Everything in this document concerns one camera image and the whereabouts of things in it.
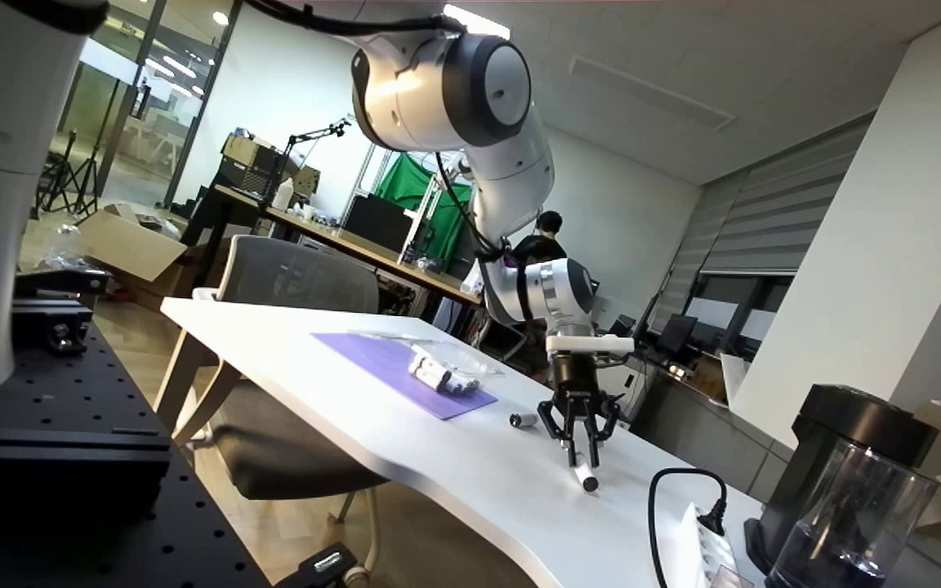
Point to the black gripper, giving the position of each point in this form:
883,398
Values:
576,379

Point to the small white object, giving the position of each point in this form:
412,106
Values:
426,371
460,385
587,479

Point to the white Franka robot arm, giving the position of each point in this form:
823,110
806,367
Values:
458,110

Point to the small dark cylinder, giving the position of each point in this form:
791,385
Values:
521,420

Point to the silver metal equipment box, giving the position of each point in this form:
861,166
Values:
631,385

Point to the black laptop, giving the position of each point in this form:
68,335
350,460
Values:
675,335

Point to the white power strip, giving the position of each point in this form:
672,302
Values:
699,550

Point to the person in black shirt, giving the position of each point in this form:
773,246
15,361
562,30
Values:
539,236

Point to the purple mat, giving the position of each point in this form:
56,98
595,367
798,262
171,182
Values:
393,363

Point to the black coffee grinder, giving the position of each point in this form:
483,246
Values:
850,493

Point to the wooden background desk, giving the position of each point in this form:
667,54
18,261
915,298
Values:
360,249

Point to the grey window blinds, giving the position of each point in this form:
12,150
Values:
774,217

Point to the black computer monitor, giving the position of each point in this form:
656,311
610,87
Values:
378,225

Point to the green cloth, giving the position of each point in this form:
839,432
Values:
407,182

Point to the grey mesh office chair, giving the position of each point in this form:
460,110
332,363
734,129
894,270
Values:
296,279

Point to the black articulated desk lamp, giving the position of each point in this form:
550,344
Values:
319,131

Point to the open cardboard box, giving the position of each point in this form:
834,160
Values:
129,246

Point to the black perforated breadboard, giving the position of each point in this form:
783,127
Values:
66,435

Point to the black equipment case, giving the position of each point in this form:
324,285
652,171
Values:
51,311

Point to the black clamp mount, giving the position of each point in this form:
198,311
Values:
319,568

